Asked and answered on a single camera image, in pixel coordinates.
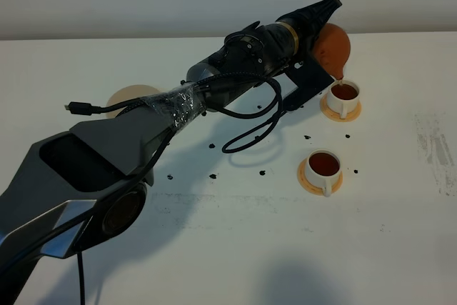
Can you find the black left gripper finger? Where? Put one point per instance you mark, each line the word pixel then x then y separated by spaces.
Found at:
pixel 308 21

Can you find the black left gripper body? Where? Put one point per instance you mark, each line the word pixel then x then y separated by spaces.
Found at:
pixel 290 39

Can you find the brown clay teapot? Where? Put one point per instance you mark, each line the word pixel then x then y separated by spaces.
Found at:
pixel 332 50

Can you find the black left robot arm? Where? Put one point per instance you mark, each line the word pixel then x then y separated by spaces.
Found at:
pixel 84 186

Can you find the far white teacup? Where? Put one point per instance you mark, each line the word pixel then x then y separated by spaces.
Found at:
pixel 343 98

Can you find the white teacup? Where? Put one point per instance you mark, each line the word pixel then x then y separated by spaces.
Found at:
pixel 323 170
pixel 343 98

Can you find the near white teacup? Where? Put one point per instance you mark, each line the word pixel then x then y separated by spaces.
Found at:
pixel 323 170

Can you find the near orange cup coaster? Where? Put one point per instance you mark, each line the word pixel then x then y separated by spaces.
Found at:
pixel 314 187

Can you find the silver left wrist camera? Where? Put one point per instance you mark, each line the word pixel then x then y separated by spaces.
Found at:
pixel 310 79

